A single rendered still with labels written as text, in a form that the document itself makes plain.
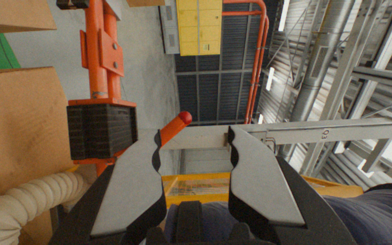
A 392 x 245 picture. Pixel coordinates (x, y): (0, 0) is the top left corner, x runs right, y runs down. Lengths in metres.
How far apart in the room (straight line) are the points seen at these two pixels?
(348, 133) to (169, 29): 6.80
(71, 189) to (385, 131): 2.10
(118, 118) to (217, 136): 1.07
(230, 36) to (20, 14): 10.32
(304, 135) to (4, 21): 1.81
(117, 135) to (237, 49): 10.91
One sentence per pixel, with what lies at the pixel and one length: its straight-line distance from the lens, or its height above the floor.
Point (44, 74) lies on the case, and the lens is 0.38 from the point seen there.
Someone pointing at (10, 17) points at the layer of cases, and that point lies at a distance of 0.96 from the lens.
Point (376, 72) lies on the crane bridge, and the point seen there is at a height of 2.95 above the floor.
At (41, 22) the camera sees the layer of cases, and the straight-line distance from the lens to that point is 1.06.
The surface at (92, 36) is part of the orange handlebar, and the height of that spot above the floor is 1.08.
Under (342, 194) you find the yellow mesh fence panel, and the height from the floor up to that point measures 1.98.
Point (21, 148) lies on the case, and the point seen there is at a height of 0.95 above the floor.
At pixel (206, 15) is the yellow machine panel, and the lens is 7.37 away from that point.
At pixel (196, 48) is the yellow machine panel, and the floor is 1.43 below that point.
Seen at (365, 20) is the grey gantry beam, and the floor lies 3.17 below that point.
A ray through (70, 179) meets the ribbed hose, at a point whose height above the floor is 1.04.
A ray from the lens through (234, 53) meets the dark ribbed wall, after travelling 11.05.
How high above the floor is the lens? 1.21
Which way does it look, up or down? level
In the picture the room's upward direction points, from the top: 87 degrees clockwise
